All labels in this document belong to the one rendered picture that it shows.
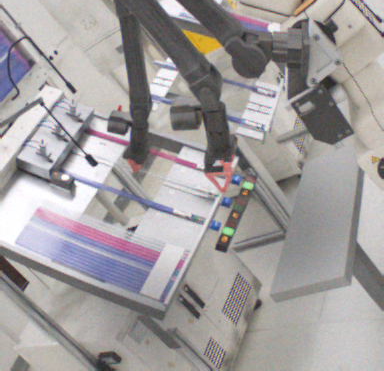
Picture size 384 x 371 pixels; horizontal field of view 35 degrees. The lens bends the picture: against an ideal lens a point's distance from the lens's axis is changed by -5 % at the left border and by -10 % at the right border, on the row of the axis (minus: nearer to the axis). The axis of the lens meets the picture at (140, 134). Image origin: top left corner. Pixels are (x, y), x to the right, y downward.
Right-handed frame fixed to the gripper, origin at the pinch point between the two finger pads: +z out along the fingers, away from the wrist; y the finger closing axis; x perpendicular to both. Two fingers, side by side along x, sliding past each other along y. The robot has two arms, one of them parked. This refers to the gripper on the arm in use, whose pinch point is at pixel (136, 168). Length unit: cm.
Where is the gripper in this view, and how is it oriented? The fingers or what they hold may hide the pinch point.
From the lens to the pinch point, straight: 216.8
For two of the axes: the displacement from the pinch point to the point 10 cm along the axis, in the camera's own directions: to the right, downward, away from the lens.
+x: 9.2, 3.1, -2.4
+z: -0.6, 7.3, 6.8
